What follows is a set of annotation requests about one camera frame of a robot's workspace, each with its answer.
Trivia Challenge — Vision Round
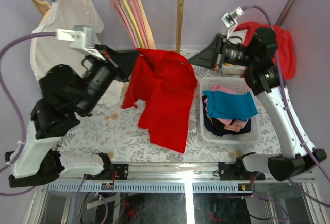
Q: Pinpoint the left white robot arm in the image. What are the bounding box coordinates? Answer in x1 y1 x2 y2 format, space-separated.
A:
5 45 139 188

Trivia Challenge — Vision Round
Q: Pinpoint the rear white basket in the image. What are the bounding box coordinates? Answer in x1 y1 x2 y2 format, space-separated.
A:
216 33 247 76

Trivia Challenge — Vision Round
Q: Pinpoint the aluminium rail frame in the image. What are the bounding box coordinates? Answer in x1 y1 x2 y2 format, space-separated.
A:
26 163 328 223

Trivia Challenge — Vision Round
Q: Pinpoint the pink hanger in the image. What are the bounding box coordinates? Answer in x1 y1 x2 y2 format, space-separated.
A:
129 0 148 48
110 0 140 48

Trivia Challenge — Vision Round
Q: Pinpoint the red t shirt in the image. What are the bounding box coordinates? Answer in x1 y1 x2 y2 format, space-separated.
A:
121 48 198 153

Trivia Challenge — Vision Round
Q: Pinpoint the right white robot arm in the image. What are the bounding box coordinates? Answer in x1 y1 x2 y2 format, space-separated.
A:
188 27 327 181

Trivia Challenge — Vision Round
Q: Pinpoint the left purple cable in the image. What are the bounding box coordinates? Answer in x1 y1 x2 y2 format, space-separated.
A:
0 32 57 196

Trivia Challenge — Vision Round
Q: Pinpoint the white t shirt on hanger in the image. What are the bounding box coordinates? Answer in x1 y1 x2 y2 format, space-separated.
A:
29 0 124 108

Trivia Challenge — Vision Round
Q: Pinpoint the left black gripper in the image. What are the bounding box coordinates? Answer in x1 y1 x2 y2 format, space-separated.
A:
76 42 139 113

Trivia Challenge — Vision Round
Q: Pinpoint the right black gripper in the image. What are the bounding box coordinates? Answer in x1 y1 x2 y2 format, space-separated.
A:
187 34 257 72

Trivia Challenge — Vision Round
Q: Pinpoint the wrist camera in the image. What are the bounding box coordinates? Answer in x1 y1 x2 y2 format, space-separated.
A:
55 25 106 61
220 7 244 39

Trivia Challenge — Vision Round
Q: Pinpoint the light wooden hanger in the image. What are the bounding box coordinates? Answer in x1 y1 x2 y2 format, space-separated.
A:
136 0 156 49

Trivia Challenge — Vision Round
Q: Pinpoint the floral table cloth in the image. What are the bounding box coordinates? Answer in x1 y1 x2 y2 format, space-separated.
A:
59 90 281 163

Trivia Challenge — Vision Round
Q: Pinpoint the red garment on rear basket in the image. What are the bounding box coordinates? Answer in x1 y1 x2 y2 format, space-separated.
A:
235 22 296 80

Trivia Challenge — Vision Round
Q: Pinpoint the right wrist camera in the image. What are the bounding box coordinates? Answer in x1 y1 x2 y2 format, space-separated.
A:
220 7 244 39

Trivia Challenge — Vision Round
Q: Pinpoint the yellow hanger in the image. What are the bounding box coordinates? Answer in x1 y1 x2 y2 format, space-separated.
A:
111 0 149 48

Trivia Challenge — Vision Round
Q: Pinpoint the white laundry basket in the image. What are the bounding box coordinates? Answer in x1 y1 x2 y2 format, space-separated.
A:
199 77 261 145

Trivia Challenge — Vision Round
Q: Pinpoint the pink garment in basket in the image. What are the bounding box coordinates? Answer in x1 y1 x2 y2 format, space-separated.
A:
205 85 250 132

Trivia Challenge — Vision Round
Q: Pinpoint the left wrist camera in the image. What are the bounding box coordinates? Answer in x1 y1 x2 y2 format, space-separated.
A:
55 25 106 61

